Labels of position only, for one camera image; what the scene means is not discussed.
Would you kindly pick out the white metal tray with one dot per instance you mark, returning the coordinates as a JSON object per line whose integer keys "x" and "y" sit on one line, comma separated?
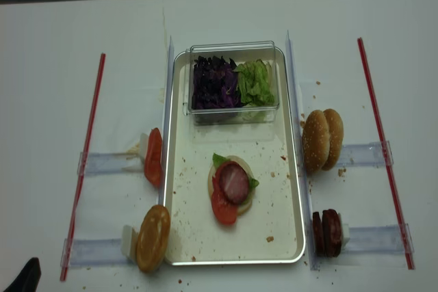
{"x": 272, "y": 230}

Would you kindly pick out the clear long rail left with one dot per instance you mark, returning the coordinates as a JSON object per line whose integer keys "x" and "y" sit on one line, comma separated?
{"x": 167, "y": 121}

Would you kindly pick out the clear plastic salad box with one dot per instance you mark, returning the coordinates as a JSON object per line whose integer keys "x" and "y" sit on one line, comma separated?
{"x": 240, "y": 52}

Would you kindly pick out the purple cabbage shreds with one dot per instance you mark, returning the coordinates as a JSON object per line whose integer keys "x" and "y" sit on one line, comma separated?
{"x": 215, "y": 84}

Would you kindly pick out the lettuce leaf on bun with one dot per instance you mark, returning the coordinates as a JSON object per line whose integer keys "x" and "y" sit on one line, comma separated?
{"x": 218, "y": 160}

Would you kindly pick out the bottom bun on tray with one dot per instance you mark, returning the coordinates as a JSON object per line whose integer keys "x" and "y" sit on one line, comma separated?
{"x": 241, "y": 208}

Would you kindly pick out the tomato slices standing left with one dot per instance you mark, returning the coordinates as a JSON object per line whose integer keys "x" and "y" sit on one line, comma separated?
{"x": 152, "y": 159}

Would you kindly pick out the bun half standing left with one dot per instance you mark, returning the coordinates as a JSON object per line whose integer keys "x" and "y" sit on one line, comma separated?
{"x": 153, "y": 239}

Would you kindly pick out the tomato slices on bun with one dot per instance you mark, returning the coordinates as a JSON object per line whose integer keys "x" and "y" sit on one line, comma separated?
{"x": 224, "y": 211}

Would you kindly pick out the red plastic strip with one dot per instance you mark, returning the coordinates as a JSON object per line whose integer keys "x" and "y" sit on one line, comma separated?
{"x": 71, "y": 230}
{"x": 404, "y": 233}

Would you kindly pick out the right red plastic strip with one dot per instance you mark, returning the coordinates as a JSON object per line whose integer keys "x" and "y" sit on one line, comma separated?
{"x": 404, "y": 233}

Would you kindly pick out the white block lower left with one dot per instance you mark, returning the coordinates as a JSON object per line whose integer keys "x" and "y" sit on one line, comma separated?
{"x": 128, "y": 242}

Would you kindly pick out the clear rail right upper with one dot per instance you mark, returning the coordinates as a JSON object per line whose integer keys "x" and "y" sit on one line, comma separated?
{"x": 374, "y": 154}

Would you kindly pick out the sausage patties standing right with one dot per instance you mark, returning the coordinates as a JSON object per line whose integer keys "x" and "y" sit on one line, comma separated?
{"x": 327, "y": 233}

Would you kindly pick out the sausage patty slice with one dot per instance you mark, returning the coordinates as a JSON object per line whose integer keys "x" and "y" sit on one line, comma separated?
{"x": 234, "y": 183}

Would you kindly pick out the green lettuce in box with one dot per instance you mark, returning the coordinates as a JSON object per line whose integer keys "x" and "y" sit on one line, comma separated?
{"x": 254, "y": 80}

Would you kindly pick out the sesame bun tops right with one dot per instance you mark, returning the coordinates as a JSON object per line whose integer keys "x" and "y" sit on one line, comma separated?
{"x": 322, "y": 140}

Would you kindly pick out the white block upper left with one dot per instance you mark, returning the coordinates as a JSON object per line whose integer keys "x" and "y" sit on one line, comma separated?
{"x": 143, "y": 146}

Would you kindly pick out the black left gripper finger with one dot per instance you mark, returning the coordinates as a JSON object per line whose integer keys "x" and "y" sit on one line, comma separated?
{"x": 28, "y": 278}

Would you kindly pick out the clear rail right lower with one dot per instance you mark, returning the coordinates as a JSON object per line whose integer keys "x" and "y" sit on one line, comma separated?
{"x": 391, "y": 239}

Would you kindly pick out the clear rail left lower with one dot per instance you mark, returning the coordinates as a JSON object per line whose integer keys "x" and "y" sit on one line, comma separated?
{"x": 89, "y": 253}

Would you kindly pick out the left red plastic strip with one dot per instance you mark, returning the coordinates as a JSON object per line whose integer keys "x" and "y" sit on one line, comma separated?
{"x": 71, "y": 230}

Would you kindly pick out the clear rail left upper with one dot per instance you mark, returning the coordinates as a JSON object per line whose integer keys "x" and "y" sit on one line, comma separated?
{"x": 95, "y": 163}

